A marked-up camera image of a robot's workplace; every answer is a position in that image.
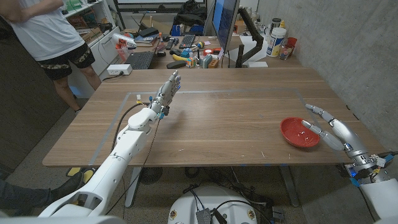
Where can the black backpack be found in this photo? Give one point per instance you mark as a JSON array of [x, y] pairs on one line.
[[189, 14]]

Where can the white flat box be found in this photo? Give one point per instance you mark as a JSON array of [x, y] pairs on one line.
[[257, 64]]

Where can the teal ribbed block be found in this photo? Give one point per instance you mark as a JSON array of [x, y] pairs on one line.
[[206, 61]]

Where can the red bowl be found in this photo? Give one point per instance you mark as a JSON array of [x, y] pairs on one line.
[[293, 132]]

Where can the black round fan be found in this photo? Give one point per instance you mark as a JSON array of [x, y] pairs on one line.
[[150, 175]]

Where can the black computer mouse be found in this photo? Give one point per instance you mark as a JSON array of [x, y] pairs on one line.
[[161, 53]]

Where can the grey table leg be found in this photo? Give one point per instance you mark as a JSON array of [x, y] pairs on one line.
[[289, 186], [132, 186]]

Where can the computer monitor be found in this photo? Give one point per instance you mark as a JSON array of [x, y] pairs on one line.
[[225, 21]]

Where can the orange toy brick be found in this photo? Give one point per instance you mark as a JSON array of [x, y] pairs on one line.
[[213, 63]]

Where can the black keyboard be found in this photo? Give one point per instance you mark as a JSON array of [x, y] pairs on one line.
[[187, 41]]

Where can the whiteboard with black frame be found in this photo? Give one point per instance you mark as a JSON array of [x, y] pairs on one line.
[[161, 1]]

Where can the pink sticky note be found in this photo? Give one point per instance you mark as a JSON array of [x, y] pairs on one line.
[[221, 54]]

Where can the red cup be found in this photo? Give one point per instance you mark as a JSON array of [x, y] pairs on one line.
[[292, 41]]

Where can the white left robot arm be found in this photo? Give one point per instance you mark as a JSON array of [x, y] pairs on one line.
[[112, 169]]

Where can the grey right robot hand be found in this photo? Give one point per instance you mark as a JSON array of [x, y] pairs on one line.
[[348, 137]]

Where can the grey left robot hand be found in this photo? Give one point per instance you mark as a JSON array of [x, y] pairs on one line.
[[167, 91]]

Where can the yellow banana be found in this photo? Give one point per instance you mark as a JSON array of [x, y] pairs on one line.
[[178, 57]]

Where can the black oval case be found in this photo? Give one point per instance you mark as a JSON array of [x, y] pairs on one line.
[[175, 64]]

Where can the white printed package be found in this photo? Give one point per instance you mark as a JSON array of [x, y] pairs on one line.
[[124, 40]]

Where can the white wipes canister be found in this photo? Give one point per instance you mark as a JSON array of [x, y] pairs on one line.
[[276, 42]]

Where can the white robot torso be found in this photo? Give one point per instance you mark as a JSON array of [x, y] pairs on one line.
[[214, 202]]

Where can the white shelf unit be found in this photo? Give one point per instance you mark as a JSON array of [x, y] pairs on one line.
[[107, 51]]

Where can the colourful puzzle cube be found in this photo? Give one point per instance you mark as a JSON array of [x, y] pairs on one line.
[[190, 62]]

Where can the black laptop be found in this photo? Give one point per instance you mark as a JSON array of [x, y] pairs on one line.
[[140, 60]]

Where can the yellow floor pad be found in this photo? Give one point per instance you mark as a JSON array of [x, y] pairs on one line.
[[73, 171]]

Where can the person in white t-shirt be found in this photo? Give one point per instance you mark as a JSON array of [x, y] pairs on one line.
[[46, 31]]

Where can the blue bag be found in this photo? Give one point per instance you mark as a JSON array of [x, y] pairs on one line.
[[186, 30]]

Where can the white power strip box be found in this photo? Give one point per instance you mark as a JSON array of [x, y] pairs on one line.
[[118, 69]]

